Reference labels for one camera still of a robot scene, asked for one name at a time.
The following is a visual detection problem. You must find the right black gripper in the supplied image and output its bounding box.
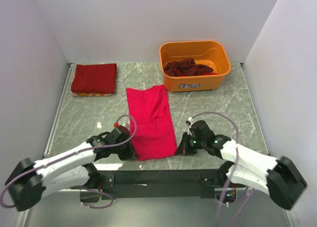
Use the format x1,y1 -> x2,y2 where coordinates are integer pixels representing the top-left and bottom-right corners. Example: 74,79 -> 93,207
175,131 -> 207,156

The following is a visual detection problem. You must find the pink t shirt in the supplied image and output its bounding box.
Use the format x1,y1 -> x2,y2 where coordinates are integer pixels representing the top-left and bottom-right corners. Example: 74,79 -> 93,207
126,85 -> 177,161

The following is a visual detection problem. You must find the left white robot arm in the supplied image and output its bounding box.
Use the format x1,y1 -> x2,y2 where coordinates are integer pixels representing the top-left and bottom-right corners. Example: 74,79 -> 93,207
0,125 -> 135,212

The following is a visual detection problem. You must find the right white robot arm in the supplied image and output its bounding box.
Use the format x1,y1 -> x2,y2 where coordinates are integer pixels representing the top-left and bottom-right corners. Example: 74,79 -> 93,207
175,120 -> 308,210

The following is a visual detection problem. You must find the black base beam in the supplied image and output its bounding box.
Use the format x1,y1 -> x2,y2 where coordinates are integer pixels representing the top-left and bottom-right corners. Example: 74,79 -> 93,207
83,169 -> 226,198

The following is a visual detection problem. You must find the folded red t shirt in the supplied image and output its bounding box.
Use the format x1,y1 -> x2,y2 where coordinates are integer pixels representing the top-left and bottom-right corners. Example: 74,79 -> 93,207
71,63 -> 117,96

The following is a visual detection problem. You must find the dark maroon t shirt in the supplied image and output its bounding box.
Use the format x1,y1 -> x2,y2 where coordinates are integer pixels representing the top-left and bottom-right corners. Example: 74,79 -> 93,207
163,58 -> 213,77

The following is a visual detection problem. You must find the orange plastic tub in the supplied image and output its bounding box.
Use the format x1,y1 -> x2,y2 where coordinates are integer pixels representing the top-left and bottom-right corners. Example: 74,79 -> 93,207
159,41 -> 231,92

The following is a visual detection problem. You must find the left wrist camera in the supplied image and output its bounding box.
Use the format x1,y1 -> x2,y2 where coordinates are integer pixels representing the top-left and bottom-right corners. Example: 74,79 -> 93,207
113,122 -> 130,130

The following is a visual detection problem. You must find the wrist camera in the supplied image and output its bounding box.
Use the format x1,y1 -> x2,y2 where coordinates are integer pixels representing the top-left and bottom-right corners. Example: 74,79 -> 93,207
185,117 -> 194,126
113,122 -> 130,130

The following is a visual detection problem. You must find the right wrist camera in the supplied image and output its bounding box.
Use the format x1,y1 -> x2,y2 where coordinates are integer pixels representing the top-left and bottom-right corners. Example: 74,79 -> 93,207
185,117 -> 194,126

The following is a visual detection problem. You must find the aluminium frame rail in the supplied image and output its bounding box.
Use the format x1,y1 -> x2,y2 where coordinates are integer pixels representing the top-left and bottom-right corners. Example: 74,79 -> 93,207
43,63 -> 76,158

